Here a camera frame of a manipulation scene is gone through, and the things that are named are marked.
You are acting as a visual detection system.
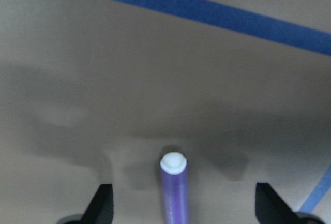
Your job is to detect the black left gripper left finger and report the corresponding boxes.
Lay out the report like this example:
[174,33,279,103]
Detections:
[80,184,114,224]

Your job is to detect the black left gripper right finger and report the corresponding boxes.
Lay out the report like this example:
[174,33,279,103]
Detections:
[255,183,300,224]

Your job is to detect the purple marker pen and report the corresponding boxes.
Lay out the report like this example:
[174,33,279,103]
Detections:
[160,152,189,223]

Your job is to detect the brown paper table cover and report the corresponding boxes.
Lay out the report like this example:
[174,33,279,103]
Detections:
[1,0,330,223]

